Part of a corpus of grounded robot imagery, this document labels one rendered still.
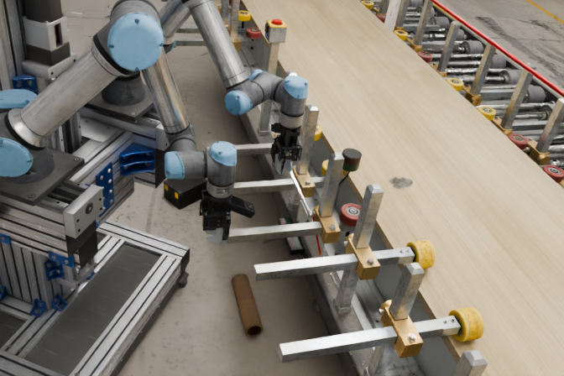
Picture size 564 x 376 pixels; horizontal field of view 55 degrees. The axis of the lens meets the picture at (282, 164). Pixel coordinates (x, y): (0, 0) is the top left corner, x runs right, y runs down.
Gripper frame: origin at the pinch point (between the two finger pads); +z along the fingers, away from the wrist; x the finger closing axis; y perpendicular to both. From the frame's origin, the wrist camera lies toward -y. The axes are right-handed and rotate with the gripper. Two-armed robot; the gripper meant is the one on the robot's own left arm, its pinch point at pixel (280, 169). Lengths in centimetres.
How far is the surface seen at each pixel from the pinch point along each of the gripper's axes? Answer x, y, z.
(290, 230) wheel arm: -2.4, 23.4, 6.4
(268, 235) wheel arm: -9.4, 23.5, 7.5
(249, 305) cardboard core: 0, -13, 84
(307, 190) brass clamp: 10.4, 2.0, 8.1
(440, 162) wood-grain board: 64, -2, 2
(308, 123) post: 9.3, -5.2, -15.0
